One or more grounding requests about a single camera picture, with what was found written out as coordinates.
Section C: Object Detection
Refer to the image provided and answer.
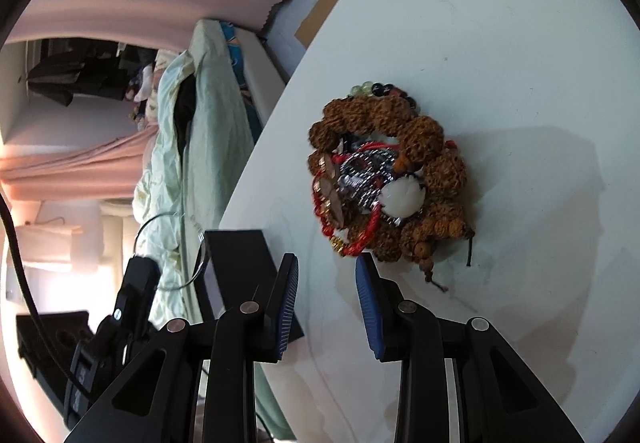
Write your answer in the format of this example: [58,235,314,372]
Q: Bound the white air conditioner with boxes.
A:
[20,223,101,274]

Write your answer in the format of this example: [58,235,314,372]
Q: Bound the tan wooden disc bracelet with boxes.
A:
[317,153,347,227]

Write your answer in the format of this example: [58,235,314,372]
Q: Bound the black cable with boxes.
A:
[0,193,51,339]

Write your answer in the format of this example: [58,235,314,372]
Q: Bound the brown rudraksha bead bracelet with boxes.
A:
[306,96,476,284]

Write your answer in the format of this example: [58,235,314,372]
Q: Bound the black garment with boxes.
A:
[172,78,197,149]

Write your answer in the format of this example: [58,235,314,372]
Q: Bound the silver metal bracelet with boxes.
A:
[337,148,403,226]

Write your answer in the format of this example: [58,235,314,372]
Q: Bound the multicoloured glass bead bracelet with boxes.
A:
[347,80,418,106]

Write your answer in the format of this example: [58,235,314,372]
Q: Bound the light green duvet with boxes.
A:
[134,50,201,324]

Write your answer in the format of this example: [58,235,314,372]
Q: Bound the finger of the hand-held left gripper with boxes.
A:
[117,257,162,339]

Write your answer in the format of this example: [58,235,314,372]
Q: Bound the black jewelry box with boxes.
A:
[204,229,306,344]

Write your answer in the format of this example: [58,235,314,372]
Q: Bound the tied-back pink curtain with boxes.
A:
[0,126,161,201]

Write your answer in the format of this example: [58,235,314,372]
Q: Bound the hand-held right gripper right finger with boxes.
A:
[354,254,586,443]

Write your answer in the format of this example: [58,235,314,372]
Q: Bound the red string bracelet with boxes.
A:
[312,138,458,258]

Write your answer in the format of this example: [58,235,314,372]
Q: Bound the white jade pendant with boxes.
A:
[378,174,426,219]

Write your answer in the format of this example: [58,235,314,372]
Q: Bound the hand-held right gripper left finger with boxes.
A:
[65,253,301,443]

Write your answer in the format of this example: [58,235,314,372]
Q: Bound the thin silver hoop bangle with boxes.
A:
[134,213,210,292]

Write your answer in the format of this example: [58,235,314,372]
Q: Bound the bed with green sheet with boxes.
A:
[132,18,296,441]

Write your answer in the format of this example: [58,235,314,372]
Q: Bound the hanging dark clothes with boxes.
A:
[27,38,156,106]

